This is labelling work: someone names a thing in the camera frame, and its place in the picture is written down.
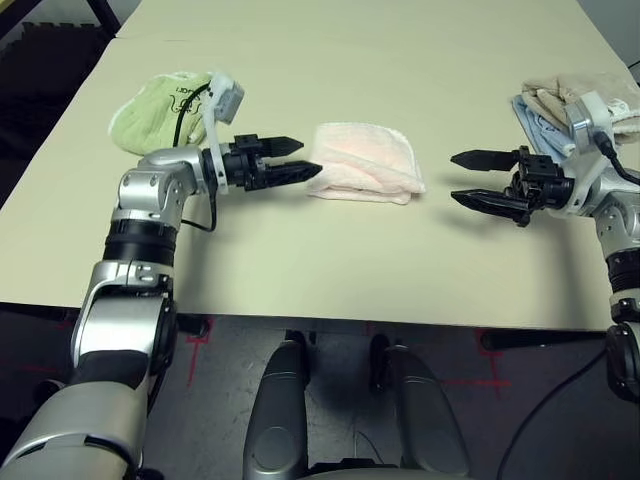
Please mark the grey left robot leg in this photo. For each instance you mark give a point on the grey left robot leg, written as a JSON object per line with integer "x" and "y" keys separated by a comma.
{"x": 277, "y": 400}

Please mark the grey right robot leg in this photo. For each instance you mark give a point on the grey right robot leg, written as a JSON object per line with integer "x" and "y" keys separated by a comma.
{"x": 425, "y": 410}

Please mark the green folded towel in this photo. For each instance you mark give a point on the green folded towel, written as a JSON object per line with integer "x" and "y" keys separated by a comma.
{"x": 145, "y": 120}

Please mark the beige folded towel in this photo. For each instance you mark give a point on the beige folded towel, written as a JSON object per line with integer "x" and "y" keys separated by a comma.
{"x": 550, "y": 95}

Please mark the grey robot leg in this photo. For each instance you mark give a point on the grey robot leg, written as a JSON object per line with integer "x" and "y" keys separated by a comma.
{"x": 425, "y": 410}
{"x": 277, "y": 400}

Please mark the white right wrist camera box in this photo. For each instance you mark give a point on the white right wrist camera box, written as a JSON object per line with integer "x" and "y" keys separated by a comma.
{"x": 587, "y": 145}

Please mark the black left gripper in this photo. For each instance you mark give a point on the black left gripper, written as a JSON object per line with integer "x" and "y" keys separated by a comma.
{"x": 245, "y": 165}

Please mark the light blue folded towel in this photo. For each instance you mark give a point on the light blue folded towel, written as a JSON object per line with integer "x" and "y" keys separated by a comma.
{"x": 540, "y": 130}

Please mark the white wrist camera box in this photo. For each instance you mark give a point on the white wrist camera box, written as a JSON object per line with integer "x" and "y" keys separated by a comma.
{"x": 225, "y": 100}
{"x": 587, "y": 145}

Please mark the pink ribbed towel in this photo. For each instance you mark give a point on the pink ribbed towel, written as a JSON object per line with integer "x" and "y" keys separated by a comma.
{"x": 370, "y": 160}

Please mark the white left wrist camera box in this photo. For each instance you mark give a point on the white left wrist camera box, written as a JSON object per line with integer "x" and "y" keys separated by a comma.
{"x": 225, "y": 100}

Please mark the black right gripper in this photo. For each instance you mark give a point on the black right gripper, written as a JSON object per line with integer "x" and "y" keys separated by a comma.
{"x": 542, "y": 182}

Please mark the black foam floor mat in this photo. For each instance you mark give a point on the black foam floor mat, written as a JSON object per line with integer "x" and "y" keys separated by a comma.
{"x": 40, "y": 90}

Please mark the grey robot waist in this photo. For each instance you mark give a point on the grey robot waist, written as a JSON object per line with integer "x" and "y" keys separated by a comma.
{"x": 385, "y": 472}

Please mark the dark framed side table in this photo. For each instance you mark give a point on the dark framed side table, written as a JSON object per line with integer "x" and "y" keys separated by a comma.
{"x": 107, "y": 15}

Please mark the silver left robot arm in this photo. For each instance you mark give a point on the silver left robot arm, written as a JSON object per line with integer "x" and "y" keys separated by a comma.
{"x": 125, "y": 310}

